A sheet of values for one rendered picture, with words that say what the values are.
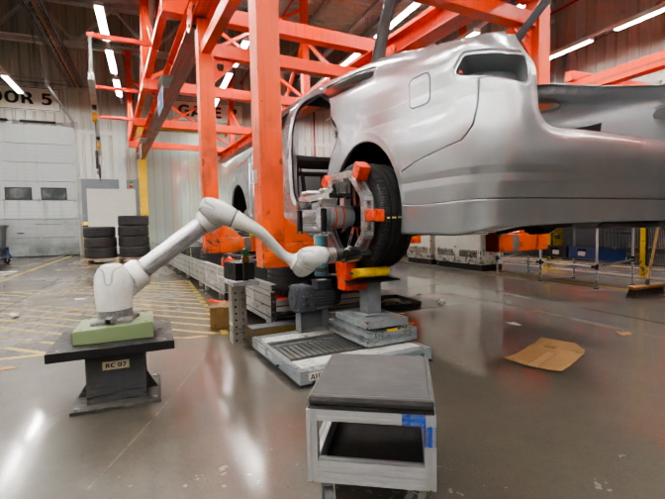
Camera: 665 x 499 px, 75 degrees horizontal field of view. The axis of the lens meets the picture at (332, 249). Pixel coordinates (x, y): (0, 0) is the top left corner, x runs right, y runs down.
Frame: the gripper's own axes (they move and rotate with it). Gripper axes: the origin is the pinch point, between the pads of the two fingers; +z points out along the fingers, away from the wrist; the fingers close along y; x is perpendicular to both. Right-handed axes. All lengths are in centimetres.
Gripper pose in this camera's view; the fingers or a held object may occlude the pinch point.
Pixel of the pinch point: (365, 252)
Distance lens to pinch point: 248.8
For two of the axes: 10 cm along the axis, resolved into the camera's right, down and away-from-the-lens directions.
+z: 8.9, -0.4, 4.6
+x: -3.4, -7.4, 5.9
